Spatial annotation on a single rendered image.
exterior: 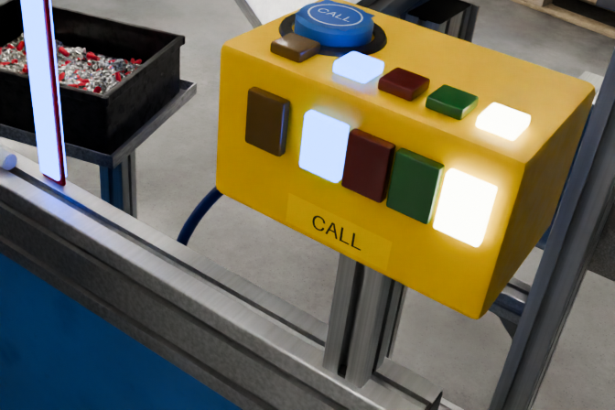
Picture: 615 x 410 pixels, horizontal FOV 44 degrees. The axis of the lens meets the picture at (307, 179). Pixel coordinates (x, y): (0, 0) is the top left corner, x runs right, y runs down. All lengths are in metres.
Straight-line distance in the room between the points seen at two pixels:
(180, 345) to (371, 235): 0.25
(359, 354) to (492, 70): 0.19
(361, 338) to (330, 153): 0.15
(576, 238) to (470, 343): 0.91
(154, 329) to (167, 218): 1.45
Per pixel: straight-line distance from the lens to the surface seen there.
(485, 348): 1.80
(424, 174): 0.33
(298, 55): 0.36
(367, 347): 0.46
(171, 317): 0.57
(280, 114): 0.36
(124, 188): 0.88
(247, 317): 0.52
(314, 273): 1.89
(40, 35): 0.58
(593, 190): 0.89
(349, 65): 0.35
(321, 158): 0.35
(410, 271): 0.37
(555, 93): 0.38
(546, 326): 1.01
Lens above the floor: 1.22
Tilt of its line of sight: 34 degrees down
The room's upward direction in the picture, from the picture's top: 7 degrees clockwise
